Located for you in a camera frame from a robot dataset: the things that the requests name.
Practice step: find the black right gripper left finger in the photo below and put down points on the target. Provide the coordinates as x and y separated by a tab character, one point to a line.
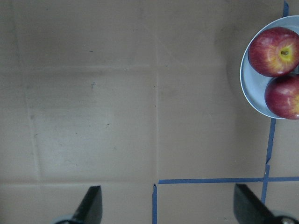
90	209

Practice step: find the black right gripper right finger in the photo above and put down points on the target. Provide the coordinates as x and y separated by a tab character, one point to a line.
248	208

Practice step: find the red apple on plate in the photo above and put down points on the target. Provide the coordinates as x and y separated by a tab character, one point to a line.
274	52
282	96

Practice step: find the light blue plate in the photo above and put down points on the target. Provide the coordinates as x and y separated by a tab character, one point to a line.
254	84

